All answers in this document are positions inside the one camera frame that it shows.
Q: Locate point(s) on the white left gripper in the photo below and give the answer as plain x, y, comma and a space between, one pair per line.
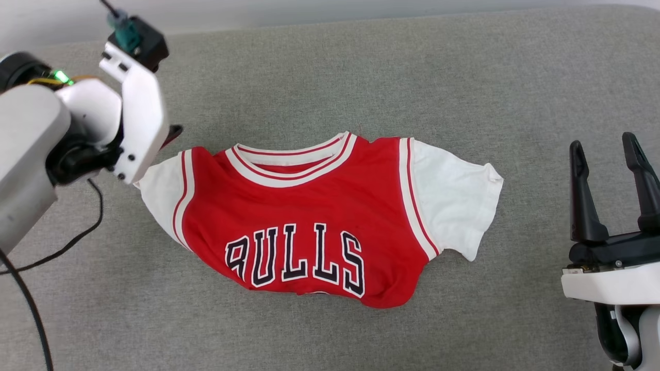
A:
142, 118

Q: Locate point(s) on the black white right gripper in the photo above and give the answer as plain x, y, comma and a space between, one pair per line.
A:
613, 281

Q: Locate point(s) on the red white Bulls jersey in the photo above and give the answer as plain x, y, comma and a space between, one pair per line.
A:
309, 206

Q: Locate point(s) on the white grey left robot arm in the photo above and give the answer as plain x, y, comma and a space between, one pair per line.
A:
26, 154

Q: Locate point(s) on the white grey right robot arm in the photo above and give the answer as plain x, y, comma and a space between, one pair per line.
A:
649, 335

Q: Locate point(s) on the grey fabric sofa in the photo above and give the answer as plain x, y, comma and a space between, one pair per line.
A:
361, 77

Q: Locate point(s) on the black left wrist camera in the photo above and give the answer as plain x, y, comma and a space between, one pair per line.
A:
144, 44

